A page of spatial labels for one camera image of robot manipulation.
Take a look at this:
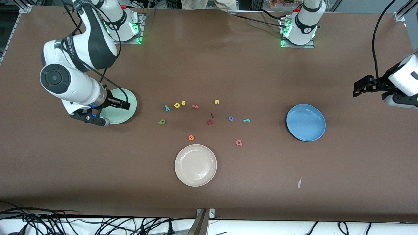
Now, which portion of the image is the green plate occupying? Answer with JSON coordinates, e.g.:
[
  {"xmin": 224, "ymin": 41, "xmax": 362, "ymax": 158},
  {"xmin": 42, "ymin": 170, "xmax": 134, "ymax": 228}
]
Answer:
[{"xmin": 100, "ymin": 88, "xmax": 137, "ymax": 125}]

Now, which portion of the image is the blue plate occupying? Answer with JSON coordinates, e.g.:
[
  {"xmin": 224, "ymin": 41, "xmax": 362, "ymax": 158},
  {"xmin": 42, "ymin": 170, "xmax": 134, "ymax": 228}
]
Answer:
[{"xmin": 286, "ymin": 104, "xmax": 326, "ymax": 142}]

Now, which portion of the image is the aluminium profile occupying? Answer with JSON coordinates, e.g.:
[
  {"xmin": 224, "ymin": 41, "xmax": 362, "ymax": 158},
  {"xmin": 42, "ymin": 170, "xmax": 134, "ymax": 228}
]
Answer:
[
  {"xmin": 394, "ymin": 0, "xmax": 418, "ymax": 23},
  {"xmin": 0, "ymin": 4, "xmax": 33, "ymax": 62}
]

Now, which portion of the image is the beige plate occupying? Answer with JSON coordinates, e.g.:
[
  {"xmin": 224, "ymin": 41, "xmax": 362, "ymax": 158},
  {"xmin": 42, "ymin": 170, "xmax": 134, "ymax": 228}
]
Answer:
[{"xmin": 174, "ymin": 144, "xmax": 217, "ymax": 187}]

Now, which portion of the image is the brown table cover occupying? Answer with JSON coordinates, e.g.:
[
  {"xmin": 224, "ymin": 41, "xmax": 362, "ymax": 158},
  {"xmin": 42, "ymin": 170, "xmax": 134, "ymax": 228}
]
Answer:
[{"xmin": 0, "ymin": 7, "xmax": 418, "ymax": 223}]

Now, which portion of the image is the orange flower decoration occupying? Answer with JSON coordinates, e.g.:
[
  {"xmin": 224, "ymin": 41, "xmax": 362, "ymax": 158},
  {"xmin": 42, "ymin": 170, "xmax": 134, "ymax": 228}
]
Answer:
[{"xmin": 269, "ymin": 0, "xmax": 294, "ymax": 8}]

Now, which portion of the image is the grey angled bar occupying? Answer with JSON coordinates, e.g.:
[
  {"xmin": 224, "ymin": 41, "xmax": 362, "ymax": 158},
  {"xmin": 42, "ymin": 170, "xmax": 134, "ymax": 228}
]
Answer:
[{"xmin": 188, "ymin": 209, "xmax": 209, "ymax": 235}]

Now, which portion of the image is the person in beige trousers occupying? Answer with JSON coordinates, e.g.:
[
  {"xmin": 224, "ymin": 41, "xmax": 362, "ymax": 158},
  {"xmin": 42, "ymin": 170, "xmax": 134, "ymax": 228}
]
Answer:
[{"xmin": 181, "ymin": 0, "xmax": 237, "ymax": 12}]

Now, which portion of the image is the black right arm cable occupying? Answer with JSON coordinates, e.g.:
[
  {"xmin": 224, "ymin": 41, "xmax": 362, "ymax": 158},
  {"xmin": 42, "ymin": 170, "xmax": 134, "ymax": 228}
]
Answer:
[{"xmin": 62, "ymin": 0, "xmax": 129, "ymax": 102}]

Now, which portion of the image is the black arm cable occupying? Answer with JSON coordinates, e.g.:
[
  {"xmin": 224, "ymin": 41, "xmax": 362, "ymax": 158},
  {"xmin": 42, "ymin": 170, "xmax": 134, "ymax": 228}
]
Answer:
[
  {"xmin": 372, "ymin": 0, "xmax": 397, "ymax": 80},
  {"xmin": 62, "ymin": 0, "xmax": 129, "ymax": 102}
]

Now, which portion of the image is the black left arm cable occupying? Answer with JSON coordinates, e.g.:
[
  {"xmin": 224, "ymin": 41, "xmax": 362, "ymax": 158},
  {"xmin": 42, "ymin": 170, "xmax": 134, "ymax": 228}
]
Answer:
[{"xmin": 372, "ymin": 0, "xmax": 397, "ymax": 80}]

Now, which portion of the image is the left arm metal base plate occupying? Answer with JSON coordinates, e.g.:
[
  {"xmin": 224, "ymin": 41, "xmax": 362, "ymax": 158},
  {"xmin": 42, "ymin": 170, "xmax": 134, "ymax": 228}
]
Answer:
[{"xmin": 280, "ymin": 16, "xmax": 315, "ymax": 49}]

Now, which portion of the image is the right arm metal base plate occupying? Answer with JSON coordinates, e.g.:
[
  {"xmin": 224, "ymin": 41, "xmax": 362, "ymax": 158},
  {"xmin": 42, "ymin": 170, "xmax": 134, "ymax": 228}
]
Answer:
[{"xmin": 109, "ymin": 13, "xmax": 144, "ymax": 44}]

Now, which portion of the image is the black cable on table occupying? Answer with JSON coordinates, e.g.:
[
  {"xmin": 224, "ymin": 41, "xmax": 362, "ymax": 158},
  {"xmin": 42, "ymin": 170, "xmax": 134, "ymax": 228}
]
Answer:
[{"xmin": 233, "ymin": 9, "xmax": 285, "ymax": 26}]

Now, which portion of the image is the black cable bundle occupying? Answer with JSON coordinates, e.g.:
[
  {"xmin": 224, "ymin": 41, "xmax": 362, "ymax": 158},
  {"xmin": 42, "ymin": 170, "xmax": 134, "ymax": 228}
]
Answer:
[{"xmin": 0, "ymin": 202, "xmax": 196, "ymax": 235}]

